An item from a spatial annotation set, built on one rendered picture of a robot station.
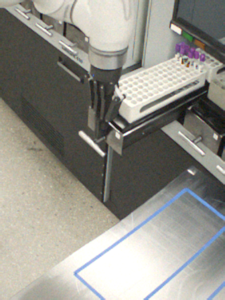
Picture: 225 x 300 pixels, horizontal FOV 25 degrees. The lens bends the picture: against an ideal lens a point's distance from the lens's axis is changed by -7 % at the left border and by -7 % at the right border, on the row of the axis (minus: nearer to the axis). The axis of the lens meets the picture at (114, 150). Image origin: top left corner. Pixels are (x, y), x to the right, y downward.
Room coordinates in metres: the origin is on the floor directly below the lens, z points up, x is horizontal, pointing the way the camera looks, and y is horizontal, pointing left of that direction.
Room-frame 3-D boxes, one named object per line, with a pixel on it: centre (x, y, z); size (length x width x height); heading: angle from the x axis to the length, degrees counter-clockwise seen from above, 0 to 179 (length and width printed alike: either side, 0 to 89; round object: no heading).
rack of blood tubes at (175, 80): (1.10, -0.10, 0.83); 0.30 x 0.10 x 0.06; 134
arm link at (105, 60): (0.96, 0.04, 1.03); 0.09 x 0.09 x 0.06
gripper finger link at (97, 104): (0.97, 0.05, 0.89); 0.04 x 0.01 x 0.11; 134
